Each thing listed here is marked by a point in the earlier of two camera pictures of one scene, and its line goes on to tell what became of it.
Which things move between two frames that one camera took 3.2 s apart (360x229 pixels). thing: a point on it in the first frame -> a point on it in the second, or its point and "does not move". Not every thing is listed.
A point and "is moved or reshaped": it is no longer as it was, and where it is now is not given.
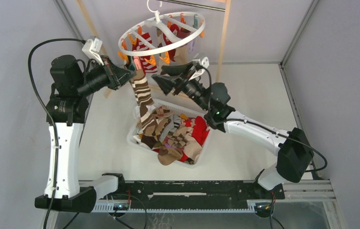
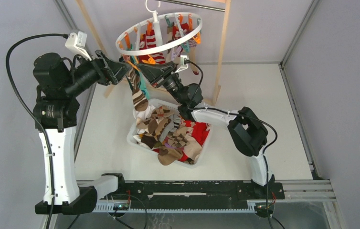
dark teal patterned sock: x=131 y=65 -> x=142 y=85
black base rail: x=192 y=193 does not move
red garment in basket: x=200 y=131 does not move
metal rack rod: x=208 y=7 does not move
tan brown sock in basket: x=167 y=155 does not move
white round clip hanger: x=159 y=16 is moved or reshaped
